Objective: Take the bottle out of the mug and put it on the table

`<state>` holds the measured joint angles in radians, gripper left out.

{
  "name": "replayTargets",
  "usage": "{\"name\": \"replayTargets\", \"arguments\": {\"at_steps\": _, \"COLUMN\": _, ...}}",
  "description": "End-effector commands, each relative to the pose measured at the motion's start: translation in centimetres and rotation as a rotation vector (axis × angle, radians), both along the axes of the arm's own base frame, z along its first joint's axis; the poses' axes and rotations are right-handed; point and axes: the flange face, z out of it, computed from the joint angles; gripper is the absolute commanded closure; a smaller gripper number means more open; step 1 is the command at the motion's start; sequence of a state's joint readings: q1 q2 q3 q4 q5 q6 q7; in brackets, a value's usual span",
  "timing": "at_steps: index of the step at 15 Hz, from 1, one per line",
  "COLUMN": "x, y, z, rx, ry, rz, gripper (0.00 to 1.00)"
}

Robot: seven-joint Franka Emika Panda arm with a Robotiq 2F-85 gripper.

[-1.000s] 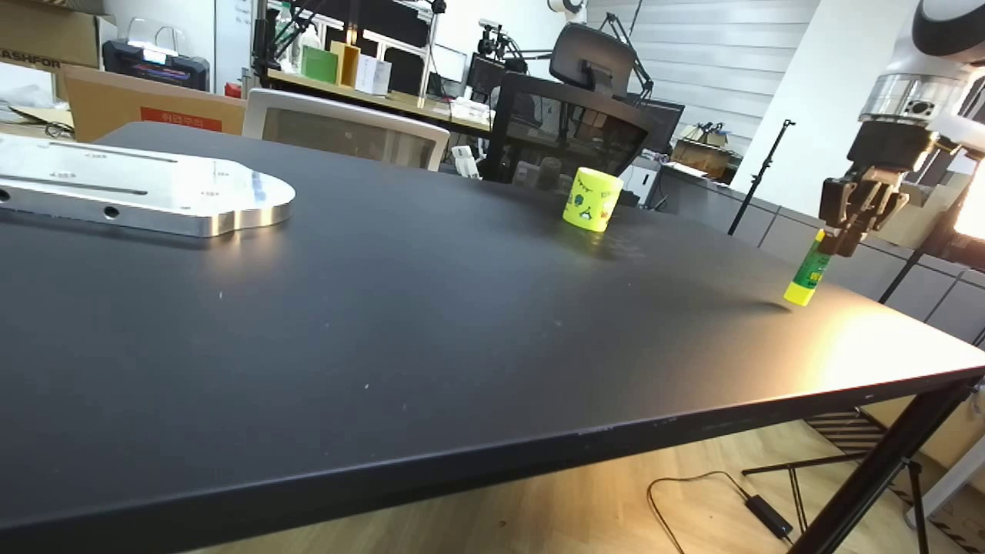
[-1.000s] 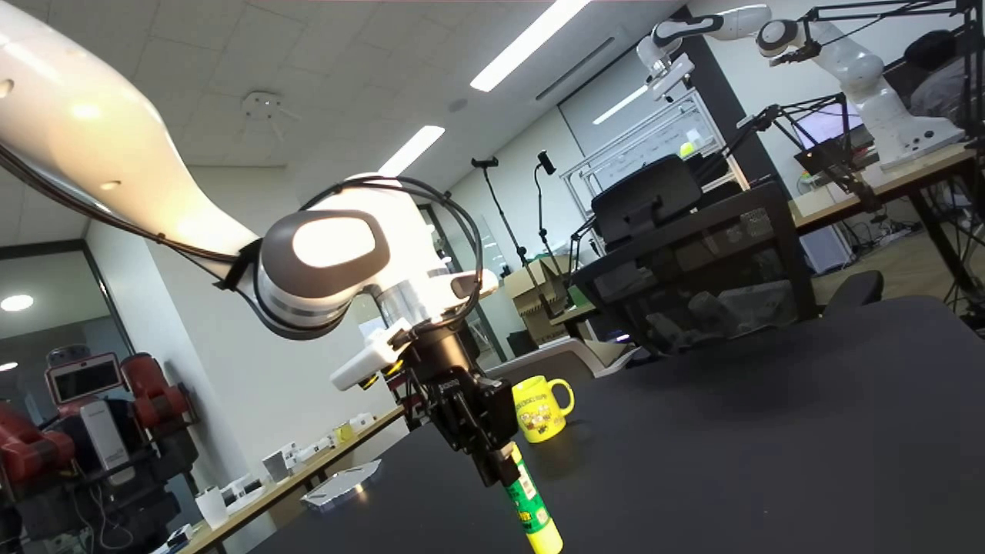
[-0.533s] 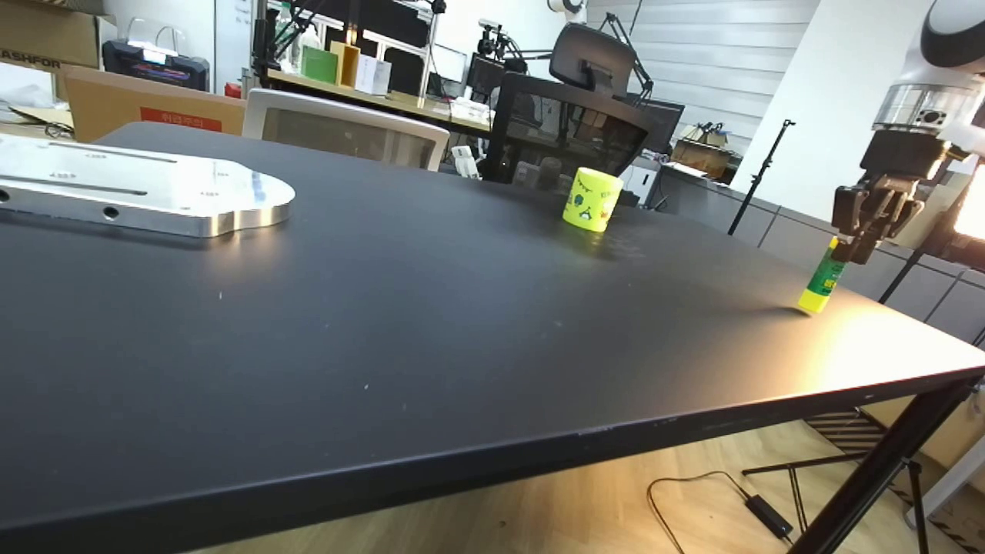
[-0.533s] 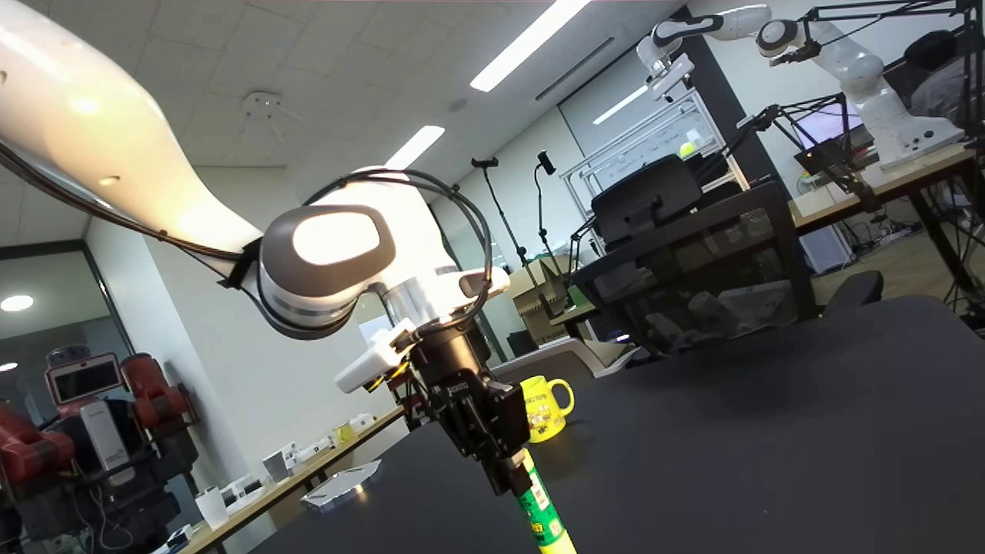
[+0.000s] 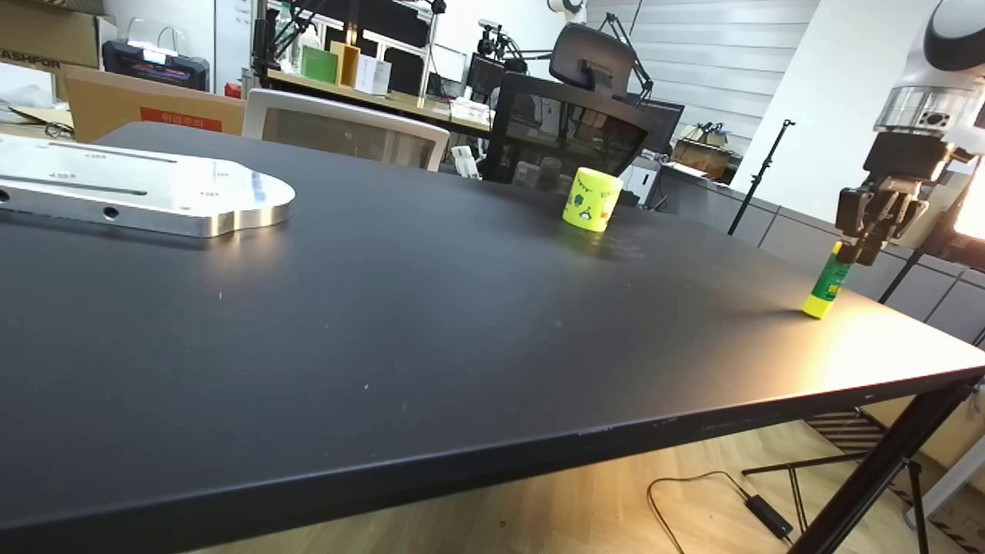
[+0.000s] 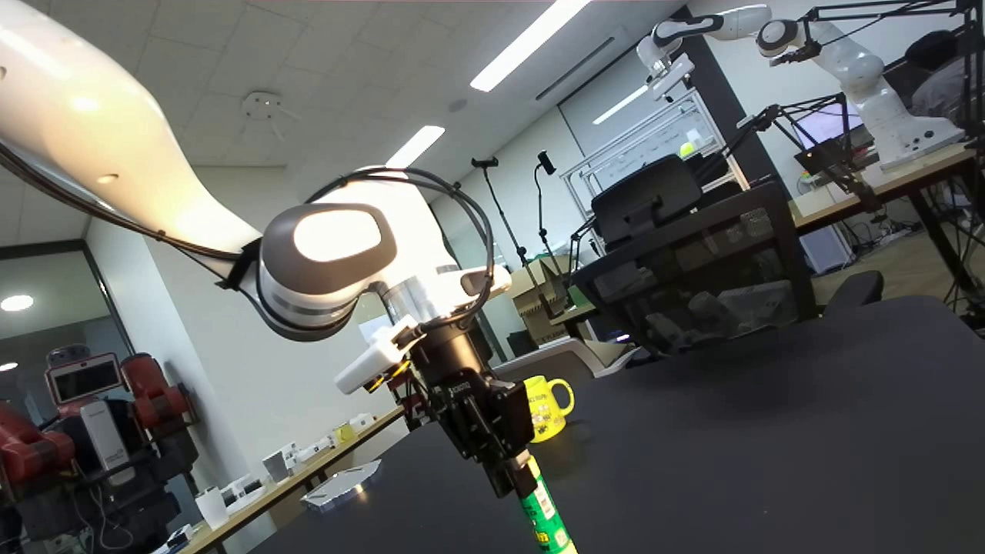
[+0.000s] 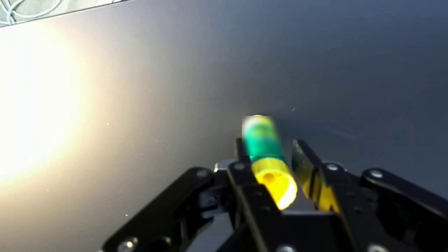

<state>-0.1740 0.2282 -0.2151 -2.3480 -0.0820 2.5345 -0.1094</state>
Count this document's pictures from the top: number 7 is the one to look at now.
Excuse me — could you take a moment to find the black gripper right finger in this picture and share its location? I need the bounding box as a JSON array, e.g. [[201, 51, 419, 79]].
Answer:
[[292, 139, 448, 252]]

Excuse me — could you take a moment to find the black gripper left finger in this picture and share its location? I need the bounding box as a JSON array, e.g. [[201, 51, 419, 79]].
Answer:
[[100, 138, 283, 252]]

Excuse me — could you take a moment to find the white cable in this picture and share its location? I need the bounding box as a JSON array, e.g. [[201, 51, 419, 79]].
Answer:
[[0, 0, 65, 26]]

